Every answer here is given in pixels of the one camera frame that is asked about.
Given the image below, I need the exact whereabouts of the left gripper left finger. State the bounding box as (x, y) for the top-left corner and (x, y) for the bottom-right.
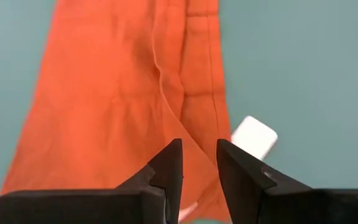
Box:
(0, 138), (185, 224)

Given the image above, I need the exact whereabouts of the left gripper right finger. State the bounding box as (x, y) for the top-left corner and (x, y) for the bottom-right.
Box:
(216, 138), (358, 224)

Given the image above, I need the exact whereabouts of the orange cloth napkin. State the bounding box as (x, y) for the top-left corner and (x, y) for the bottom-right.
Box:
(0, 0), (233, 223)

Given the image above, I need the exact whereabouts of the small white rectangular block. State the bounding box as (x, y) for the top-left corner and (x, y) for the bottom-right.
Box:
(230, 115), (279, 162)

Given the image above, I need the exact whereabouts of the green table mat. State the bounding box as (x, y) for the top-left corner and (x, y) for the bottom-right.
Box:
(0, 0), (358, 224)

